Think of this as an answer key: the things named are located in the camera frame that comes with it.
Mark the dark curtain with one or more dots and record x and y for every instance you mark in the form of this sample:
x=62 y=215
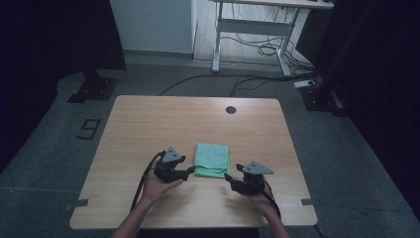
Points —
x=379 y=82
x=49 y=49

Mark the person's right hand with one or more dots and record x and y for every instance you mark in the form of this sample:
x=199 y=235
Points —
x=265 y=203

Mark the white power strip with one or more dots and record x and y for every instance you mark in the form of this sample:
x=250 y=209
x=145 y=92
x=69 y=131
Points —
x=304 y=84

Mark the black stand base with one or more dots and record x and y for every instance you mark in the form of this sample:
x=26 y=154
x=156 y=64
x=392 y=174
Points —
x=318 y=99
x=95 y=89

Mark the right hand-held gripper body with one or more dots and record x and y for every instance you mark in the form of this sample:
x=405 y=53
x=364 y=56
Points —
x=252 y=183

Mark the person's left hand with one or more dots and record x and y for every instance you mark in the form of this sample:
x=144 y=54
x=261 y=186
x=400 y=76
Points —
x=153 y=190

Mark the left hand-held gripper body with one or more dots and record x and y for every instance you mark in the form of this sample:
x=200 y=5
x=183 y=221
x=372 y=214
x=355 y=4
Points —
x=168 y=168

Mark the green microfibre towel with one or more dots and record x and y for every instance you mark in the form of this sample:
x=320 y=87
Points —
x=211 y=158

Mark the grey tape strip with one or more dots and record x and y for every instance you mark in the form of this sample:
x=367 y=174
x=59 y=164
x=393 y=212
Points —
x=308 y=201
x=77 y=204

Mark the white metal desk frame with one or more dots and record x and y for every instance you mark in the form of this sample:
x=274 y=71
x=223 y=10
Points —
x=254 y=27

